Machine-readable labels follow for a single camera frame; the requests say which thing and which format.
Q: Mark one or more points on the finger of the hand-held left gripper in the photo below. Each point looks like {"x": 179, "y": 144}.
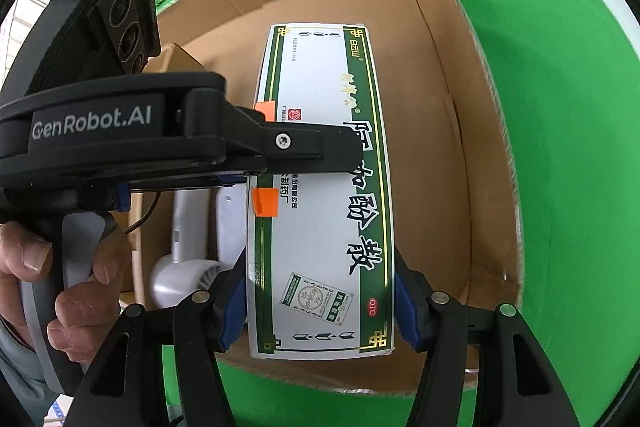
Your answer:
{"x": 310, "y": 149}

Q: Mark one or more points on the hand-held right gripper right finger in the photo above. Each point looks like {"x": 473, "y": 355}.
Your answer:
{"x": 404, "y": 309}

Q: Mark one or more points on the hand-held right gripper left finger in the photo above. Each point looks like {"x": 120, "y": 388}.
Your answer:
{"x": 234, "y": 317}

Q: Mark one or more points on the white green medicine box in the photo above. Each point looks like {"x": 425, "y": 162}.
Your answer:
{"x": 320, "y": 227}

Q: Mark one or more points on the white rectangular device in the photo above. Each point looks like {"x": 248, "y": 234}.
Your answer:
{"x": 230, "y": 227}

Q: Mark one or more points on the white handheld fan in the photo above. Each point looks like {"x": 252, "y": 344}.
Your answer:
{"x": 187, "y": 232}

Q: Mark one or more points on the brown cardboard box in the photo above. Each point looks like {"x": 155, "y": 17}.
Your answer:
{"x": 440, "y": 157}

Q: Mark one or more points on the person's left hand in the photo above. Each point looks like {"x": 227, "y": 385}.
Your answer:
{"x": 85, "y": 322}

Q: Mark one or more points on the green table cloth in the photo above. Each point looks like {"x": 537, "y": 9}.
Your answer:
{"x": 550, "y": 107}

